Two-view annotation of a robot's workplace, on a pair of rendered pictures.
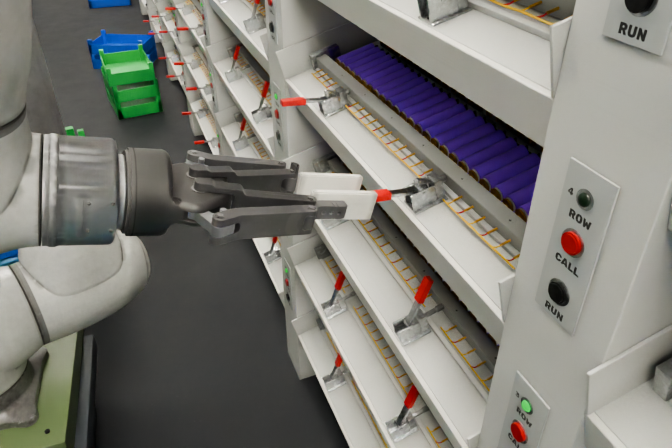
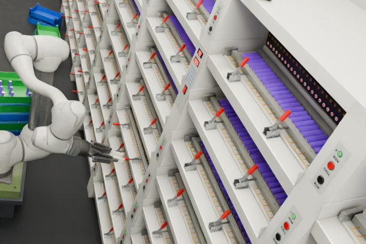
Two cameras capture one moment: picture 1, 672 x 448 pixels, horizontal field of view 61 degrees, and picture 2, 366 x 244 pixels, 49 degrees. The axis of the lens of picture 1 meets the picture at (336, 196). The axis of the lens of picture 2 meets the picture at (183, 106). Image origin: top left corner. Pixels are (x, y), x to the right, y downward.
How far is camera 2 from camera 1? 144 cm
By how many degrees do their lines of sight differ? 7
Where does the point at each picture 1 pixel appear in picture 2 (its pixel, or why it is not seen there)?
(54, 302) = (29, 151)
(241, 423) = (65, 205)
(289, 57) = (119, 105)
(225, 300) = (68, 161)
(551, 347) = (141, 195)
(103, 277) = not seen: hidden behind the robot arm
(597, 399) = (144, 204)
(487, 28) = (152, 139)
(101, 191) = (78, 148)
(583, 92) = (152, 161)
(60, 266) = not seen: hidden behind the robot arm
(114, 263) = not seen: hidden behind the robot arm
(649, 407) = (151, 208)
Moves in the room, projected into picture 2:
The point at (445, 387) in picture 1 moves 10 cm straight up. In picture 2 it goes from (127, 202) to (133, 189)
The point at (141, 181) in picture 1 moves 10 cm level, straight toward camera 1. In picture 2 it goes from (84, 147) to (86, 163)
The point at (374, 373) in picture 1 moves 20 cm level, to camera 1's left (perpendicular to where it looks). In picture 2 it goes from (114, 199) to (79, 188)
